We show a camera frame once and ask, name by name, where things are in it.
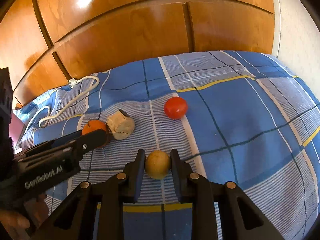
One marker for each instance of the small beige round fruit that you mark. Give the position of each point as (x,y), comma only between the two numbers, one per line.
(157,165)

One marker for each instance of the orange tangerine back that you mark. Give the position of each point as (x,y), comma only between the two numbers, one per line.
(94,125)

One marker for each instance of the small dark cube piece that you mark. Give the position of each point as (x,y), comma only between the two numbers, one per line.
(120,124)

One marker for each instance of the blue plaid bedsheet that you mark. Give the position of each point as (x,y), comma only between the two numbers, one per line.
(250,120)

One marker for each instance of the person left hand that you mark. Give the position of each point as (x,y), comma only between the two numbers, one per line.
(15,224)

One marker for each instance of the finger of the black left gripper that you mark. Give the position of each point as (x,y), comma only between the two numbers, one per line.
(48,145)
(60,160)

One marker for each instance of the wooden wardrobe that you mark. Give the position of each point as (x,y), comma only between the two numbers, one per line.
(45,43)

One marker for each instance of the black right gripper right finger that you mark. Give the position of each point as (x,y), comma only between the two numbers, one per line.
(218,208)

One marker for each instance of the red tomato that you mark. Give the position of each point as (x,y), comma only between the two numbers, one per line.
(175,108)

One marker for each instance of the pink rimmed white tray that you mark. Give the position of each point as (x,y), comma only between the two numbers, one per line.
(16,129)

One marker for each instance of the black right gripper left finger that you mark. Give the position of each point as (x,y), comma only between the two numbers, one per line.
(95,211)

